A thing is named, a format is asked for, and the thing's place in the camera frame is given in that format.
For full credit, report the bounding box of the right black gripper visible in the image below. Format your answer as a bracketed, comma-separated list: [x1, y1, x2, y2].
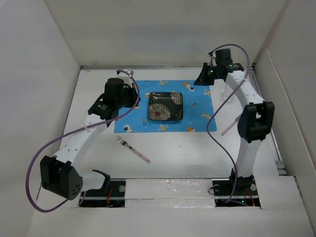
[194, 62, 220, 86]

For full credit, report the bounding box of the black floral square plate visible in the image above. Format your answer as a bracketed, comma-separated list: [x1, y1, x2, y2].
[148, 91, 184, 121]

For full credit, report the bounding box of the blue space-print cloth placemat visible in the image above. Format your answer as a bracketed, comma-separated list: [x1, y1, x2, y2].
[114, 80, 217, 133]

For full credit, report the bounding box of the pink-handled metal fork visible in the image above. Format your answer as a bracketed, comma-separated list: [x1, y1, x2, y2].
[117, 136, 151, 163]

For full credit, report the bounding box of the pink-handled metal knife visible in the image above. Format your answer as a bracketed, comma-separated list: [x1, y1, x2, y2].
[221, 115, 241, 136]

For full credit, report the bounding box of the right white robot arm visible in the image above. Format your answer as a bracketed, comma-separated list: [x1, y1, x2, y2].
[194, 44, 275, 195]

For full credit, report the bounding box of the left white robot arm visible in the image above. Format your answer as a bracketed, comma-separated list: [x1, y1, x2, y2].
[40, 77, 138, 200]

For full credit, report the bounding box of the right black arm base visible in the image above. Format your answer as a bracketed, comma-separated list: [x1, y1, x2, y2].
[208, 179, 261, 207]

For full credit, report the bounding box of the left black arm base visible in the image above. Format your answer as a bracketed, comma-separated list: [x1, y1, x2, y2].
[79, 179, 126, 208]

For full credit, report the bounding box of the clear plastic cup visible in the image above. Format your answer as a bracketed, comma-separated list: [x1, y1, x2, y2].
[222, 84, 235, 103]

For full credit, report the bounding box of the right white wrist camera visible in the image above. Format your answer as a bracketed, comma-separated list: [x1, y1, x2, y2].
[208, 50, 218, 67]

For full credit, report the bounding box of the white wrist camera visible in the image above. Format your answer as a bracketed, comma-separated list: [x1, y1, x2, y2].
[116, 69, 134, 79]
[208, 50, 218, 67]

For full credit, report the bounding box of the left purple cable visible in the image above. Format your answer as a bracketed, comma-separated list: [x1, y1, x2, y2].
[25, 69, 141, 213]

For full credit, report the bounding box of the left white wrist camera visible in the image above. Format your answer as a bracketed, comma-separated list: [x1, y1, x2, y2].
[116, 69, 134, 79]

